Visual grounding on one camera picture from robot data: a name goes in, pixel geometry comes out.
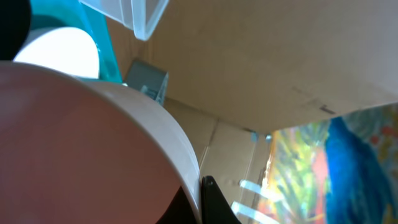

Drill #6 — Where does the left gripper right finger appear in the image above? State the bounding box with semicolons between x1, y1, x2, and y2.
157;175;241;224

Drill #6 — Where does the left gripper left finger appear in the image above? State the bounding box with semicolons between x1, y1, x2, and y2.
0;0;32;60

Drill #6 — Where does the large white bowl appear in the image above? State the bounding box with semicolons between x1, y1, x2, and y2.
13;27;100;79

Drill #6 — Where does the grey dishwasher rack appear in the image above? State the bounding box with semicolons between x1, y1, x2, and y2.
124;60;169;106

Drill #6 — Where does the teal plastic serving tray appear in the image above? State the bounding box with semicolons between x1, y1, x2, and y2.
30;0;123;83

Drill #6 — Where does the clear plastic bin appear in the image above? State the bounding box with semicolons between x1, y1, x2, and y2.
80;0;169;41

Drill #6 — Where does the cardboard box wall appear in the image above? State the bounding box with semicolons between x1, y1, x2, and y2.
107;0;397;223

